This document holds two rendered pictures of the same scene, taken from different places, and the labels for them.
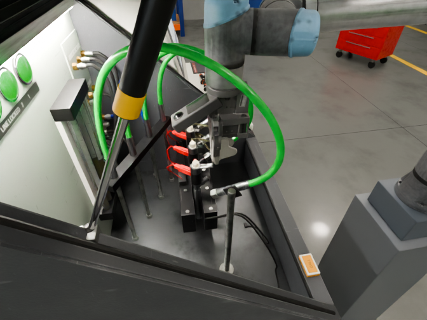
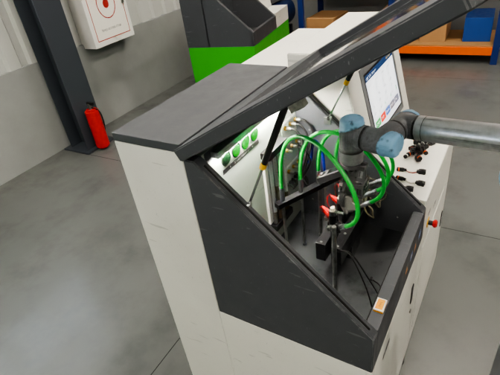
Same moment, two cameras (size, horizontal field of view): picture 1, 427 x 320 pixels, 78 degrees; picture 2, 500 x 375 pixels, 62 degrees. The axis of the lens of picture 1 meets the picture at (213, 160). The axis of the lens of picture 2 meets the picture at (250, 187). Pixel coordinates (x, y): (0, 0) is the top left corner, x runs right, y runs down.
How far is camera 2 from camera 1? 93 cm
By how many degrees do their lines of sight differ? 36
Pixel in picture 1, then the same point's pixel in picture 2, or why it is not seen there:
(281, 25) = (373, 139)
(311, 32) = (387, 146)
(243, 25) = (353, 135)
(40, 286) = (229, 216)
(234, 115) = (355, 182)
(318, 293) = (373, 321)
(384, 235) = not seen: outside the picture
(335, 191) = not seen: outside the picture
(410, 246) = not seen: outside the picture
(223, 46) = (344, 142)
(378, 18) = (461, 143)
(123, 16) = (327, 98)
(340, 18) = (434, 138)
